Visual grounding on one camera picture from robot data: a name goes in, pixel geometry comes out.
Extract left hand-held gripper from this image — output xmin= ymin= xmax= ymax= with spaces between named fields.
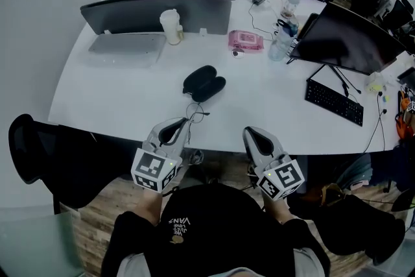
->
xmin=130 ymin=117 xmax=193 ymax=194

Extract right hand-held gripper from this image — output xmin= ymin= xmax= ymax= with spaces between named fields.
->
xmin=242 ymin=125 xmax=306 ymax=202

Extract thin black wire glasses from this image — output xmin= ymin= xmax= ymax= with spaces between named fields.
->
xmin=185 ymin=102 xmax=211 ymax=144

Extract black glasses case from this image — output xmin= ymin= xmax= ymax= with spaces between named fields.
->
xmin=182 ymin=64 xmax=227 ymax=104

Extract person's left forearm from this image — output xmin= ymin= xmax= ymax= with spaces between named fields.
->
xmin=130 ymin=185 xmax=163 ymax=228

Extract person's right forearm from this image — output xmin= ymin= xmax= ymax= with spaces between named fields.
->
xmin=261 ymin=195 xmax=293 ymax=225

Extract black keyboard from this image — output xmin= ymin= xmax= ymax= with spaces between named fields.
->
xmin=304 ymin=78 xmax=365 ymax=128

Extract silver keyboard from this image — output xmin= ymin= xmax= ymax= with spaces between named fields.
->
xmin=88 ymin=32 xmax=167 ymax=69

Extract person's black t-shirt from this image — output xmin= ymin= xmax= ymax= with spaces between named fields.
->
xmin=101 ymin=183 xmax=332 ymax=277

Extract black office chair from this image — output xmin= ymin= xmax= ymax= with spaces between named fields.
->
xmin=7 ymin=113 xmax=145 ymax=215

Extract clear water bottle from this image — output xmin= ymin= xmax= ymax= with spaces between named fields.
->
xmin=268 ymin=19 xmax=300 ymax=62

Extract pink wipes packet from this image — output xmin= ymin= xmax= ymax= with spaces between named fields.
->
xmin=228 ymin=29 xmax=265 ymax=53

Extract black monitor stand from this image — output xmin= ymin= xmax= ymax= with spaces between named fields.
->
xmin=305 ymin=63 xmax=362 ymax=99

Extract white lidded cup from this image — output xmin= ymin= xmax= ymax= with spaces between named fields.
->
xmin=159 ymin=8 xmax=182 ymax=46

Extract dark grey monitor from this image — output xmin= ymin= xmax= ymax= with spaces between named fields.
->
xmin=80 ymin=0 xmax=233 ymax=36

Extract black bag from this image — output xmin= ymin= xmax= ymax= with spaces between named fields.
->
xmin=287 ymin=190 xmax=407 ymax=267

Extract tilted black monitor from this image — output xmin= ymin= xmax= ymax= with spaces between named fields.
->
xmin=289 ymin=1 xmax=408 ymax=76

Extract glass jar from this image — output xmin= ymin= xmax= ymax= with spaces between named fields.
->
xmin=280 ymin=0 xmax=301 ymax=19

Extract black phone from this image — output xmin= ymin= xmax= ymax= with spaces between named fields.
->
xmin=396 ymin=66 xmax=415 ymax=89

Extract frosted glass side table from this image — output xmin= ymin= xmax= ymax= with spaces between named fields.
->
xmin=0 ymin=210 xmax=86 ymax=277

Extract black hanging cable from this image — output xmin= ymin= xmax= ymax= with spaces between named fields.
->
xmin=362 ymin=91 xmax=389 ymax=154

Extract thin black adapter cable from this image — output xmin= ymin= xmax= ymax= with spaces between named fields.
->
xmin=248 ymin=2 xmax=276 ymax=40

